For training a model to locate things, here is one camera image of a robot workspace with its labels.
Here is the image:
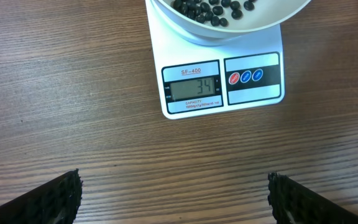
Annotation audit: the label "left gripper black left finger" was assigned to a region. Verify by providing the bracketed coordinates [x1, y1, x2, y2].
[0, 169, 83, 224]

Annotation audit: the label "white digital kitchen scale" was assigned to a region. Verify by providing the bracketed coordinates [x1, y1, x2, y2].
[145, 1, 285, 119]

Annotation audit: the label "white bowl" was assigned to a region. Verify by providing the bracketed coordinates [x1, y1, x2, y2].
[153, 0, 310, 39]

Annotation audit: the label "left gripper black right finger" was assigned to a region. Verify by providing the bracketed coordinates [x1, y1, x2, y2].
[267, 172, 358, 224]

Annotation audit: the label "black beans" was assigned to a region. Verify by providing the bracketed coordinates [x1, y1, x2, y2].
[170, 0, 255, 27]

